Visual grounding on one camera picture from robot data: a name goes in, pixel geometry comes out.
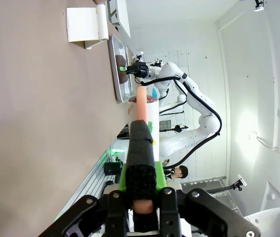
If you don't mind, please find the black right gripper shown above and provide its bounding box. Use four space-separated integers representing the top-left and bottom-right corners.
119 61 149 79

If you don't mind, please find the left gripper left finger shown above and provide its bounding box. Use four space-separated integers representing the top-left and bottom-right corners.
37 163 131 237

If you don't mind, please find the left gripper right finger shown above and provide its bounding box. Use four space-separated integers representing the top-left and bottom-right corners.
155 161 262 237

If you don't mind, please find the brown cloth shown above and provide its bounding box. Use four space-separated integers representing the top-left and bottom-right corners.
115 54 129 84

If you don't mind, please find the silver metal tray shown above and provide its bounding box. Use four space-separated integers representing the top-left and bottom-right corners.
107 34 135 104

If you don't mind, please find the seated black haired person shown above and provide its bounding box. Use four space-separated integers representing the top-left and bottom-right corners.
163 159 189 183

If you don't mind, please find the large white table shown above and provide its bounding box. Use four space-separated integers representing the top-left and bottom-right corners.
106 0 132 39

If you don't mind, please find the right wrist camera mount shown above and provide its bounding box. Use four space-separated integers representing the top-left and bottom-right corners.
131 51 145 63

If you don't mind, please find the aluminium table frame rail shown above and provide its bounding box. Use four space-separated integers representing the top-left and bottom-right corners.
53 138 131 223

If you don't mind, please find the white camera on tripod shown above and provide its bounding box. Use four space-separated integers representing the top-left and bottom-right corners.
225 173 248 196

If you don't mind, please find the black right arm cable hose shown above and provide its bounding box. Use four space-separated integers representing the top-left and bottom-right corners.
134 75 223 171

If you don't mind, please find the white ceiling camera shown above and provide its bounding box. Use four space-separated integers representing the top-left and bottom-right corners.
252 0 265 12

